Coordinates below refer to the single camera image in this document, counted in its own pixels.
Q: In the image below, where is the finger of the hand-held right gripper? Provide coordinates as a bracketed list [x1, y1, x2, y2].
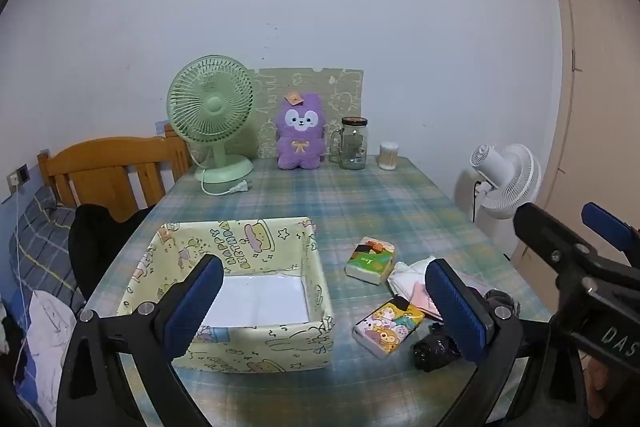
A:
[581, 202, 640, 268]
[513, 203, 608, 288]

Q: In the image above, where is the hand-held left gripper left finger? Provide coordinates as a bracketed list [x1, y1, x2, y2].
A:
[57, 254, 225, 427]

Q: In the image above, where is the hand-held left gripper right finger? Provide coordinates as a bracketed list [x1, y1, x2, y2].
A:
[424, 258, 550, 427]

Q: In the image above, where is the pink packet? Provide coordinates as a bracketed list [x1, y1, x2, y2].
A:
[412, 282, 446, 320]

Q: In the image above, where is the cartoon print tissue pack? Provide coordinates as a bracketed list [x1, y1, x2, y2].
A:
[351, 299, 426, 359]

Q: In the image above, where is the yellow cartoon print box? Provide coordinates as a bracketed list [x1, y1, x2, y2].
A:
[116, 217, 335, 374]

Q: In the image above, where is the green orange tissue pack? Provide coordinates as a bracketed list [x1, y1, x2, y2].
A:
[345, 237, 397, 285]

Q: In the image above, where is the white standing fan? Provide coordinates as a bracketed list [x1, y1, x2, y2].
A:
[452, 143, 542, 258]

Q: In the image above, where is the black jacket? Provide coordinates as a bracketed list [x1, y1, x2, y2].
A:
[67, 204, 161, 303]

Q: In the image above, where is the beige door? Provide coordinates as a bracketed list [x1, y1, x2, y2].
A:
[510, 0, 640, 278]

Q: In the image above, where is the white cloth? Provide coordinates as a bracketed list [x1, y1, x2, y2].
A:
[15, 289, 78, 425]

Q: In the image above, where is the wooden chair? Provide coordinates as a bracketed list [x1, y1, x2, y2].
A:
[37, 124, 193, 223]

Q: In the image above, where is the blue plaid bedding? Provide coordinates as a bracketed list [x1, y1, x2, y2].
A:
[7, 184, 86, 313]

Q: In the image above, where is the plaid tablecloth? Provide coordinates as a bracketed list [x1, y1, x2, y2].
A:
[82, 156, 551, 427]

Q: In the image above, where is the cotton swab container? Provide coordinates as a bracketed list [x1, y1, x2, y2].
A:
[378, 142, 400, 170]

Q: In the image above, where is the glass jar mug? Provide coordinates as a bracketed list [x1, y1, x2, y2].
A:
[327, 117, 370, 171]

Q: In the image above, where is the green desk fan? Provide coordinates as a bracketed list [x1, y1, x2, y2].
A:
[166, 55, 255, 185]

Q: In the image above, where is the purple plush toy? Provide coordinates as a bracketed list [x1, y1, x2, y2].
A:
[275, 93, 328, 170]

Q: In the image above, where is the green patterned board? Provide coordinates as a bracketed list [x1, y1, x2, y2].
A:
[249, 67, 365, 159]

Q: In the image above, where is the green fan plug cable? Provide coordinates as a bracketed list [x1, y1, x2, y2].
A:
[201, 179, 251, 196]

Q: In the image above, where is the wall socket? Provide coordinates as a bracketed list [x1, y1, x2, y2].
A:
[7, 164, 31, 195]

